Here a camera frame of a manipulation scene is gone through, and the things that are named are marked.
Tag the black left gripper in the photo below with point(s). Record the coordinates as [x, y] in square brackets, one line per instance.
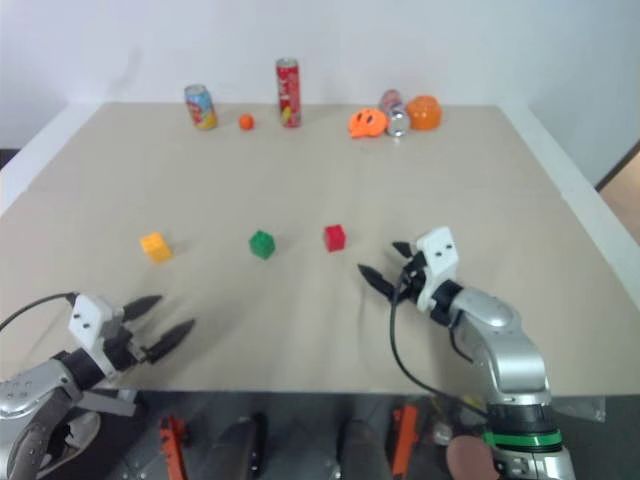
[125, 347]

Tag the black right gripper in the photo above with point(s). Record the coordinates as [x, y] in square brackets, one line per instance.
[414, 280]

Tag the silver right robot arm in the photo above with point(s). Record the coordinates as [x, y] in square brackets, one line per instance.
[510, 360]

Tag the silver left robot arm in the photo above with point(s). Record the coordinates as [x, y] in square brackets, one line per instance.
[35, 400]

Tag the red cube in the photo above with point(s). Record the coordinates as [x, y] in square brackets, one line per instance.
[335, 237]

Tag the yellow cube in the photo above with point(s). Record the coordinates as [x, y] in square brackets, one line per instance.
[156, 247]

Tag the orange clamp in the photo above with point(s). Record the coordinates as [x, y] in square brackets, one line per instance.
[404, 440]
[171, 445]

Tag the green cube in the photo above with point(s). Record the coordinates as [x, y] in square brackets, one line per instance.
[262, 244]

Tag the orange smiley face toy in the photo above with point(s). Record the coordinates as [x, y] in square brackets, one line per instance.
[367, 124]

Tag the silver drink can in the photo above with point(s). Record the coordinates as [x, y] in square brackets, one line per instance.
[396, 116]

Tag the dark rounded shape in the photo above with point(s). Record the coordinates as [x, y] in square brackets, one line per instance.
[240, 450]

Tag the orange pumpkin-shaped container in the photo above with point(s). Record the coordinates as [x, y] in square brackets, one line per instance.
[424, 113]

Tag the tall red drink can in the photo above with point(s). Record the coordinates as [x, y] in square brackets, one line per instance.
[288, 93]

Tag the small orange ball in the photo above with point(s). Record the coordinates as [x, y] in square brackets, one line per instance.
[246, 122]

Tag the brown rounded shape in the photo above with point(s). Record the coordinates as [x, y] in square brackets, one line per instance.
[467, 457]

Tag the short colourful drink can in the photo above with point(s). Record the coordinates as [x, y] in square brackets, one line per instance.
[201, 107]

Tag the clear plastic bag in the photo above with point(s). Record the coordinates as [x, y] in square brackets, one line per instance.
[580, 406]

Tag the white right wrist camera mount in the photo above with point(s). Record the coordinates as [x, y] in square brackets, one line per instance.
[440, 252]

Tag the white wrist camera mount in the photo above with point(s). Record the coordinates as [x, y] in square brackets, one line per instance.
[440, 252]
[90, 317]

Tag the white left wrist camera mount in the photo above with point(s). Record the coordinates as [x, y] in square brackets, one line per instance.
[90, 317]

